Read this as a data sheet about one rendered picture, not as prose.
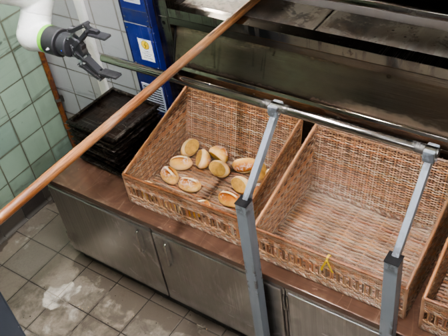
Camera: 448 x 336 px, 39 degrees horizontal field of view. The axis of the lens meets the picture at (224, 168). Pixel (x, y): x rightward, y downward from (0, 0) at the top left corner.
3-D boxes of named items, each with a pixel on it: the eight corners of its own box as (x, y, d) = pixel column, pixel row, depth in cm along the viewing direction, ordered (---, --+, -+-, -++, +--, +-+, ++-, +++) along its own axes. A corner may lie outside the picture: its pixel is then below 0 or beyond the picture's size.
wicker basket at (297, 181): (317, 174, 251) (315, 119, 233) (459, 221, 223) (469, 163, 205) (252, 257, 223) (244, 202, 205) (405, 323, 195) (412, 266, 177)
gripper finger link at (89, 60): (74, 51, 196) (73, 53, 197) (99, 77, 196) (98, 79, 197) (83, 45, 198) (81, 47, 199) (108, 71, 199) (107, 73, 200)
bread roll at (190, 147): (179, 147, 262) (173, 150, 266) (189, 159, 263) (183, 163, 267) (194, 133, 267) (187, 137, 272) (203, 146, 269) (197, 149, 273)
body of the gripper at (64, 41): (68, 25, 199) (89, 31, 195) (75, 49, 205) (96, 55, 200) (51, 37, 195) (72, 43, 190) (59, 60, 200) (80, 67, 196)
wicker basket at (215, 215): (196, 133, 281) (186, 81, 263) (309, 169, 254) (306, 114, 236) (127, 202, 252) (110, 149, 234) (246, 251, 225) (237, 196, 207)
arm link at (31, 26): (33, 48, 215) (7, 47, 206) (38, 11, 212) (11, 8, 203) (62, 57, 209) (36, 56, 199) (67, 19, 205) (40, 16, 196)
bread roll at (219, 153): (226, 167, 260) (235, 158, 261) (221, 159, 255) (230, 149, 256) (210, 157, 266) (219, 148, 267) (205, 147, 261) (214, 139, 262)
